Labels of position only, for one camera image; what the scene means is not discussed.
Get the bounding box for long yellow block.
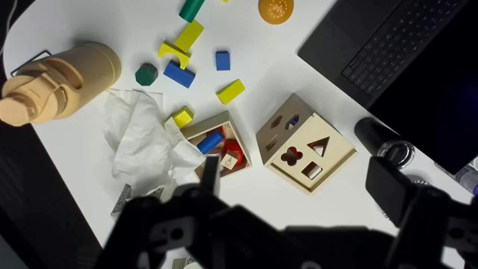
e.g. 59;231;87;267
174;19;207;53

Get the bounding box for tan drinking bottle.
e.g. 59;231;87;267
0;40;125;128

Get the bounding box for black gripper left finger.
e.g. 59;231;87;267
199;153;223;198

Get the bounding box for red block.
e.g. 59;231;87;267
222;137;247;170

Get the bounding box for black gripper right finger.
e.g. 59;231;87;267
365;155;426;227

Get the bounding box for small yellow cube block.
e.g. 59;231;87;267
171;106;196;129

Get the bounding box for red blue blocks tray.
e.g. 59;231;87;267
180;109;253;179

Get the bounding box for yellow rectangular block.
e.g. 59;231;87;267
216;77;247;106

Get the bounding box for green hexagon block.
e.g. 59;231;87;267
135;61;160;88

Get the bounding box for black cylindrical cup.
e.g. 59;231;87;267
355;116;417;168

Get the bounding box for yellow bridge block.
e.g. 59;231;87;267
157;40;193;70

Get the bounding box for blue cylinder block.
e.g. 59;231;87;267
196;128;226;155

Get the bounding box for blue cube block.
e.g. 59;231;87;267
214;49;232;71

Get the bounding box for black laptop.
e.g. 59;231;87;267
298;0;478;176

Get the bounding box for white crumpled tissue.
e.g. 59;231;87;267
102;88;207;186

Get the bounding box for brown cardboard box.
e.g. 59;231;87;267
255;92;359;194

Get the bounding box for green cylinder block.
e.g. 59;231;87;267
178;0;207;23

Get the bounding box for small plain wooden block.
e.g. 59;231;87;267
220;152;240;171

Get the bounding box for orange disc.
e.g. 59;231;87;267
258;0;296;25

